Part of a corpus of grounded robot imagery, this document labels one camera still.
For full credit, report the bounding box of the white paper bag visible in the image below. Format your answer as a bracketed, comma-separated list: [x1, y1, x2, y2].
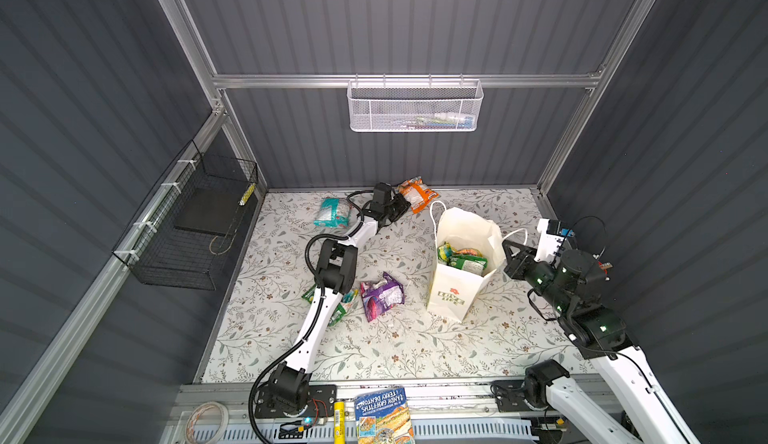
[426, 201, 528, 322]

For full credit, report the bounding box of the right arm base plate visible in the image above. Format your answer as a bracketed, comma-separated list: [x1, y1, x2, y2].
[490, 376, 567, 412]

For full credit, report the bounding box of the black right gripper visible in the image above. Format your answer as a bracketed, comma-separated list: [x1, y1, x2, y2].
[502, 237, 569, 317]

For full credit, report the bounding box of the blue paperback book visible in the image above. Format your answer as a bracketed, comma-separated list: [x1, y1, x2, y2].
[354, 386, 415, 444]

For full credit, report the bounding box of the white wire wall basket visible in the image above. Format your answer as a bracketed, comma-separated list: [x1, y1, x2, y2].
[346, 77, 484, 133]

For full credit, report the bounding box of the red pen cup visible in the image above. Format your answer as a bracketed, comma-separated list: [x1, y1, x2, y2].
[595, 256, 613, 272]

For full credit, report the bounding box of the purple snack packet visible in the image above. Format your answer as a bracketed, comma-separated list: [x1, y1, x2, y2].
[359, 272, 405, 322]

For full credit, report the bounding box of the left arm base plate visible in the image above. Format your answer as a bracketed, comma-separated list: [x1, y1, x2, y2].
[253, 384, 338, 419]

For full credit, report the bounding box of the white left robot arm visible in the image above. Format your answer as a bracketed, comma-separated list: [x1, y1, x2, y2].
[247, 183, 410, 415]

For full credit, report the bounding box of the green Fox's candy bag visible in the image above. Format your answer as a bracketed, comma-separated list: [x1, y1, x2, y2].
[436, 242, 456, 265]

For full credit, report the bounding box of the white slotted cable duct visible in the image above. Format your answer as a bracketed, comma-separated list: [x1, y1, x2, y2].
[193, 418, 540, 443]

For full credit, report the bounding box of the black wire side basket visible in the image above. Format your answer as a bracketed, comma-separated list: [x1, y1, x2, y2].
[113, 144, 259, 291]

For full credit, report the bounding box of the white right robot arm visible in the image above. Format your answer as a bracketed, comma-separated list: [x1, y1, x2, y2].
[503, 241, 698, 443]

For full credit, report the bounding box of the green snack packet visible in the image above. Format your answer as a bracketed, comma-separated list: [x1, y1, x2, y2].
[302, 289, 359, 327]
[448, 249, 488, 276]

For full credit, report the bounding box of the orange snack packet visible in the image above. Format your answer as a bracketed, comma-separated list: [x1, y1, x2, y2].
[397, 177, 440, 214]

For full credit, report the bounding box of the teal snack packet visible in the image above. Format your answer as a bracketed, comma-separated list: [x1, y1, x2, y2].
[314, 197, 351, 229]

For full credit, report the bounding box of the yellow marker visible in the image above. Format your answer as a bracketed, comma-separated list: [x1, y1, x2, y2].
[333, 401, 346, 444]

